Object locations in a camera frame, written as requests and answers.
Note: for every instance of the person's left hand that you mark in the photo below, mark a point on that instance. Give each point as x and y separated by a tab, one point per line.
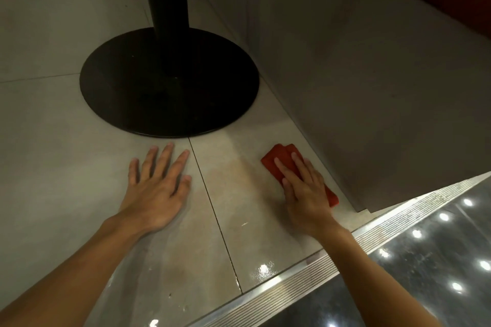
157	196

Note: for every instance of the grey bench base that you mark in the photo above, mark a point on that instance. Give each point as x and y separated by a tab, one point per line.
364	70

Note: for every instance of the person's left forearm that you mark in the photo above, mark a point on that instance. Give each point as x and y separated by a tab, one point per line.
61	273

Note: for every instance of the person's right hand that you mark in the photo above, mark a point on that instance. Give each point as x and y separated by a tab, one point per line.
307	200

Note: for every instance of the red cloth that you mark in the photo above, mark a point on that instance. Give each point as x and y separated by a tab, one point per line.
280	158

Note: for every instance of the beige tiled floor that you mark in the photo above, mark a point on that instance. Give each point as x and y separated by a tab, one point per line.
57	127

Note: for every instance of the black round table base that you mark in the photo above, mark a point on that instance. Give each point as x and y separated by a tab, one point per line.
165	89

